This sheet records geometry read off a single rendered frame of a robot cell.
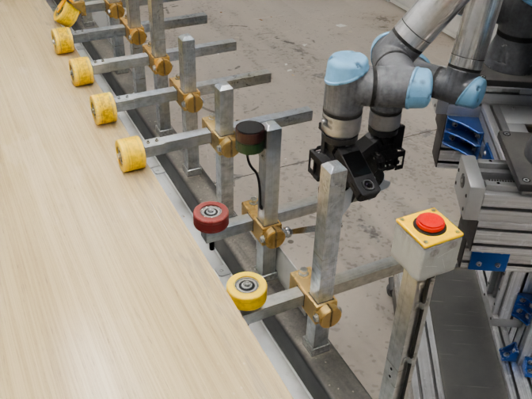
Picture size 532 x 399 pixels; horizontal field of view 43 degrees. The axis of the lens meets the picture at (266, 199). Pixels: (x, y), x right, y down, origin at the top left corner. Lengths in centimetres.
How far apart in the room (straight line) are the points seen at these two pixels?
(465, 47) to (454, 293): 108
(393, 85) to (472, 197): 40
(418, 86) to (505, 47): 73
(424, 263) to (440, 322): 134
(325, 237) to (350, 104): 25
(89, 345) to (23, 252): 31
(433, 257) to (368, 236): 195
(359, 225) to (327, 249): 171
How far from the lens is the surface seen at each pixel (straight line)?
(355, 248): 286
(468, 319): 235
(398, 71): 126
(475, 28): 158
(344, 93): 123
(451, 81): 160
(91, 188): 163
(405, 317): 109
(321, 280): 133
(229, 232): 155
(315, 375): 145
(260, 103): 390
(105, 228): 150
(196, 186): 195
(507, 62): 195
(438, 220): 99
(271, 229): 152
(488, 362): 224
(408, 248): 99
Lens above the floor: 181
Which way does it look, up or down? 36 degrees down
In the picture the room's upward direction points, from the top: 2 degrees clockwise
